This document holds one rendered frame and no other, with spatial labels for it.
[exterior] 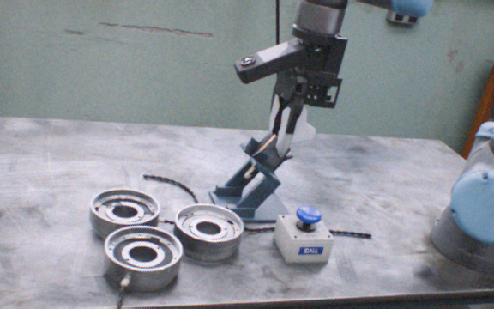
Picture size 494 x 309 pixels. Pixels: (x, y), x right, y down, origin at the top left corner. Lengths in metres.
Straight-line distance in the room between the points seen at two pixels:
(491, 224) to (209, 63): 1.80
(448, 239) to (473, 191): 0.21
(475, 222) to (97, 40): 1.83
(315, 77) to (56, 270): 0.47
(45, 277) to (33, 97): 1.72
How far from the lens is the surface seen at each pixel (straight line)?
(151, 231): 0.84
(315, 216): 0.88
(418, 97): 2.96
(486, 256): 1.03
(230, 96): 2.56
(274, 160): 0.97
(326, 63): 0.93
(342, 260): 0.94
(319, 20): 0.88
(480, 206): 0.85
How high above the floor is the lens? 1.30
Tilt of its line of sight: 24 degrees down
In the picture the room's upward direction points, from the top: 11 degrees clockwise
